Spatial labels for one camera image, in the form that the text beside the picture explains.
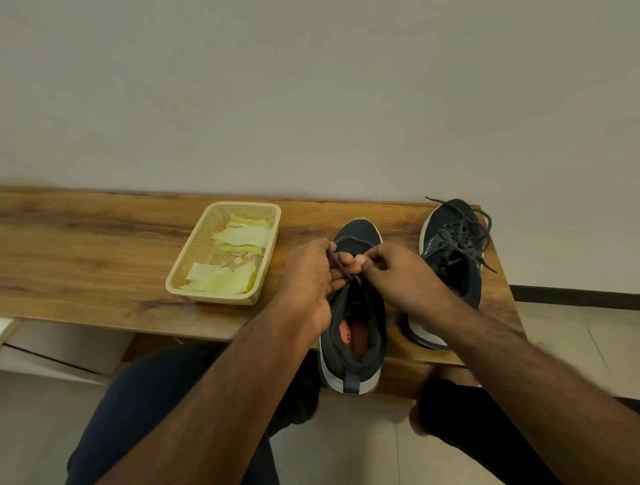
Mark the person's right hand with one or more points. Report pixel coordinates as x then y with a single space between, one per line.
410 280

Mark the person's left hand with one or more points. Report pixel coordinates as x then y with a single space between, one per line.
305 280

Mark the grey shoelace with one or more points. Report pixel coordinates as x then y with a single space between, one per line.
460 240
355 242

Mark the dark sneaker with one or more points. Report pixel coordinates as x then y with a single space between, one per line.
357 230
450 215

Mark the person's left forearm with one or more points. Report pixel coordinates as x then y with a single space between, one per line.
215 409

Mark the person's right forearm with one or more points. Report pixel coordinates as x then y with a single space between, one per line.
545 399

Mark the cream plastic mesh basket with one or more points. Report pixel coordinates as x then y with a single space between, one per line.
192 260

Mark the dark baseboard strip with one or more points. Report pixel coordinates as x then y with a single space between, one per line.
575 297

